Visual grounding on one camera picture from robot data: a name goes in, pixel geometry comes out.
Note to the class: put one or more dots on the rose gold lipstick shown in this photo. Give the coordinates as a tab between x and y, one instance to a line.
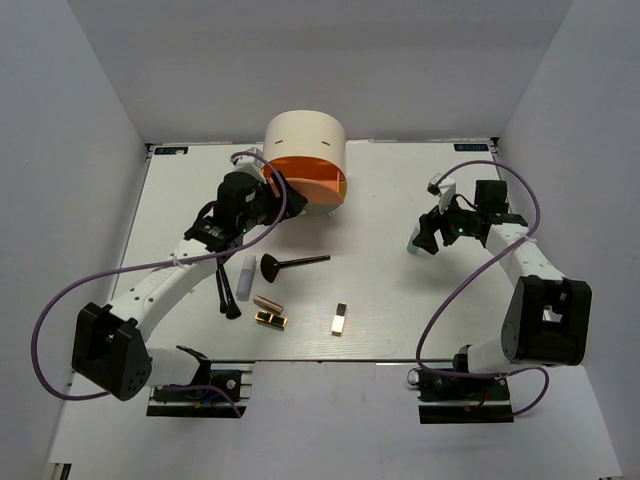
267	304

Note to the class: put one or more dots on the black gold lipstick case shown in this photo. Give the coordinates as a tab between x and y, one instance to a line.
270	319

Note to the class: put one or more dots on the round beige orange organizer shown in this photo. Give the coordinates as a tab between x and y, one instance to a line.
309	149

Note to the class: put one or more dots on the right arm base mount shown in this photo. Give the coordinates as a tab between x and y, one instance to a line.
450	401

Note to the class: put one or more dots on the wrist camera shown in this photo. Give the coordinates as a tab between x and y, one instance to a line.
246	163
444	188

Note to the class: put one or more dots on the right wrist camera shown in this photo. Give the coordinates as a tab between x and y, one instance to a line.
444	188

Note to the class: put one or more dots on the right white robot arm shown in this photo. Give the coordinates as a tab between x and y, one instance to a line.
546	322

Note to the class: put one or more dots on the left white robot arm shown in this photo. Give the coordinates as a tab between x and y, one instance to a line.
110	341

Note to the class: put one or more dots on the green white makeup tube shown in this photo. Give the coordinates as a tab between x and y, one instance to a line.
411	247

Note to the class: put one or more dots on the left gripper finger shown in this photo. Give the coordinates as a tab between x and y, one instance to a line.
280	185
295	205

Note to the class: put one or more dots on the black fan brush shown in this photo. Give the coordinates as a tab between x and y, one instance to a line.
270	266

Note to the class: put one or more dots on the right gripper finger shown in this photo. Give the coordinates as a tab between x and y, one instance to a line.
429	224
449	235

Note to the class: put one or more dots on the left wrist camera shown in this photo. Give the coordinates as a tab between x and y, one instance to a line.
246	163

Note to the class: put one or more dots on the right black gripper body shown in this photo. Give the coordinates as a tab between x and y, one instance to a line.
460	219

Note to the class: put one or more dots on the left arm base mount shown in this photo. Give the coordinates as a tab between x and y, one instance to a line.
222	392

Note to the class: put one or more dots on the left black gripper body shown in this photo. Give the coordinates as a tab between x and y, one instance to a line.
265	208

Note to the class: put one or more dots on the gold black lipstick upright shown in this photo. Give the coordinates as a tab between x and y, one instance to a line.
338	322

